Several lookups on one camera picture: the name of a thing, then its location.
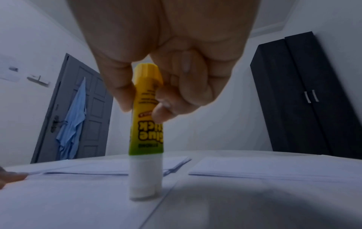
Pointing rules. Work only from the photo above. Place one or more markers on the person's left hand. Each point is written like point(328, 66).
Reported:
point(10, 176)

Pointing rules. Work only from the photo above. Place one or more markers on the person's right hand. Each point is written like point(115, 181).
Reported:
point(175, 40)

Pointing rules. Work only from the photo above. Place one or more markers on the white paper stack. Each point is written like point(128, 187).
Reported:
point(283, 169)
point(51, 169)

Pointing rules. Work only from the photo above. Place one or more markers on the single white paper sheet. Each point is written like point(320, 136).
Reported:
point(107, 167)
point(73, 201)

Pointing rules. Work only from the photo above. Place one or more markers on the yellow glue stick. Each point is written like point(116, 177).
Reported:
point(146, 143)

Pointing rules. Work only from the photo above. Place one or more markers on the blue hanging cloth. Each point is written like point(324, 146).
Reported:
point(70, 125)

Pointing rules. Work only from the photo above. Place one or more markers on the grey door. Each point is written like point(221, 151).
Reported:
point(96, 125)

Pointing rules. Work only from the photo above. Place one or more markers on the black wardrobe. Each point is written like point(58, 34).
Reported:
point(305, 98)

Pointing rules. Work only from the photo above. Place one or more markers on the white wall switch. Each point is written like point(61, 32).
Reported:
point(38, 80)

